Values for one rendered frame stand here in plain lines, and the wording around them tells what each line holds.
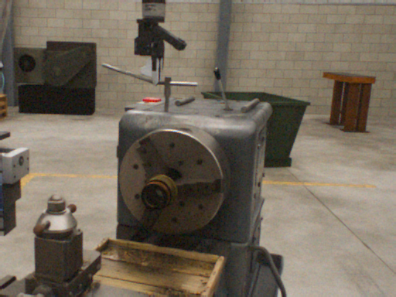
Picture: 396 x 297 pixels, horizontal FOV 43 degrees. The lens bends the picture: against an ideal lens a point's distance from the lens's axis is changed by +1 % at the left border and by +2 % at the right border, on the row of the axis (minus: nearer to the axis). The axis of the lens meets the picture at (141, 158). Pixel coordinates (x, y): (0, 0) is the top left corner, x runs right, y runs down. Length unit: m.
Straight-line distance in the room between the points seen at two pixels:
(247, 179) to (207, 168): 0.20
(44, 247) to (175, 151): 0.56
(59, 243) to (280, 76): 10.92
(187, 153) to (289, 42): 10.42
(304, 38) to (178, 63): 2.83
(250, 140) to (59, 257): 0.76
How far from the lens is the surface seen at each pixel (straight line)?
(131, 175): 1.44
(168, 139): 1.38
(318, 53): 11.91
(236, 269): 1.62
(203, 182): 1.34
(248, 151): 1.50
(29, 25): 11.76
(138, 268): 1.33
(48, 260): 0.97
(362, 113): 9.81
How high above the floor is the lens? 1.47
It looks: 13 degrees down
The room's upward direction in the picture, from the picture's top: 1 degrees clockwise
